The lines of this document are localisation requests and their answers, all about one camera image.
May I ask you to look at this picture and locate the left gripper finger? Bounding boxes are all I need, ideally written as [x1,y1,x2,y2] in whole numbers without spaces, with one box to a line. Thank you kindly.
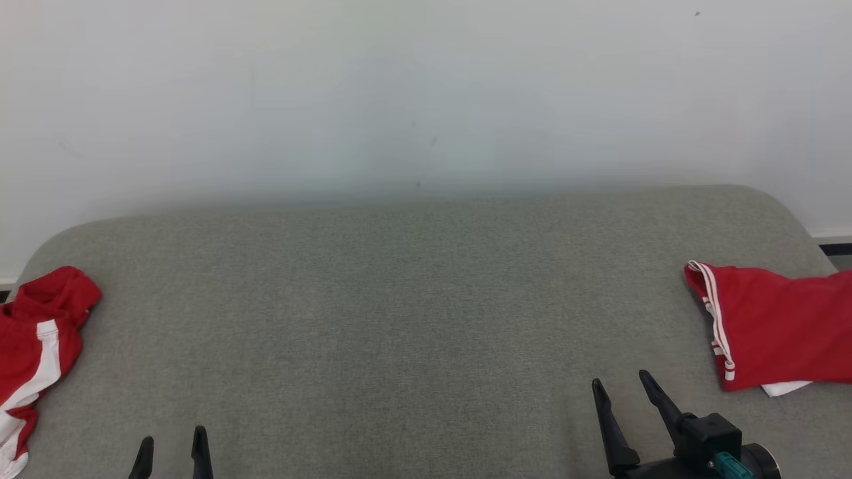
[128,436,155,479]
[191,426,214,479]

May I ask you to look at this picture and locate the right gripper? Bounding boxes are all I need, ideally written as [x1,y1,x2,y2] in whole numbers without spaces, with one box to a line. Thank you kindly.
[592,370,720,479]

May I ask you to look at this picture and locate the red shorts white stripe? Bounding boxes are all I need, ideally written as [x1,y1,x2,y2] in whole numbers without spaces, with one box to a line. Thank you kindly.
[0,266,103,479]

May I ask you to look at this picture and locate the red Bulls 23 jersey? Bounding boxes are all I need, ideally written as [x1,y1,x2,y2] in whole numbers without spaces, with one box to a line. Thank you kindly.
[684,260,852,398]

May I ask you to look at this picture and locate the grey fabric sofa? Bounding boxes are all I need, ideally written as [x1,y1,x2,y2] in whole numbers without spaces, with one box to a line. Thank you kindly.
[7,185,852,479]

